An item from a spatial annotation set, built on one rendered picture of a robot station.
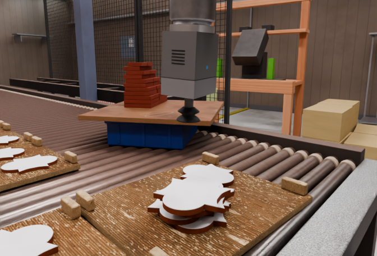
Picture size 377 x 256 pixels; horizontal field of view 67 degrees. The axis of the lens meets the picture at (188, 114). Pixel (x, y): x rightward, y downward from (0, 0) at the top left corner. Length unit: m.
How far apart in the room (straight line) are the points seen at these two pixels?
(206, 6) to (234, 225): 0.39
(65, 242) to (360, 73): 6.91
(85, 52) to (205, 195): 1.92
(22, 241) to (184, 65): 0.39
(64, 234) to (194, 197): 0.24
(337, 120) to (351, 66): 4.05
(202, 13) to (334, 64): 6.81
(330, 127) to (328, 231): 2.63
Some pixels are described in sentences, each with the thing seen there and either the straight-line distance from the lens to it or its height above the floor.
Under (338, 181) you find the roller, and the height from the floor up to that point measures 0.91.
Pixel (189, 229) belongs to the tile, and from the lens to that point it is 0.54.
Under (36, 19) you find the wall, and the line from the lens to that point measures 12.39.
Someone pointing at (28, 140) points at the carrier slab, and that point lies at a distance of 1.26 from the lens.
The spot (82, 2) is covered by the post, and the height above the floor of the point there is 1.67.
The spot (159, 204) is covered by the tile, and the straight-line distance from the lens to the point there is 0.60.
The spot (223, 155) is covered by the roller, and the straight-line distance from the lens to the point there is 1.01.
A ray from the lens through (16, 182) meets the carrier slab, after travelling 0.87.
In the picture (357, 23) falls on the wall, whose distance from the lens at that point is 7.22.
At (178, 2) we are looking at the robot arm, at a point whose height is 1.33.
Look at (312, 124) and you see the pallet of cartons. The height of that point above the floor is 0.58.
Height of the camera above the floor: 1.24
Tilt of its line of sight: 10 degrees down
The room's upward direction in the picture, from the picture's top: straight up
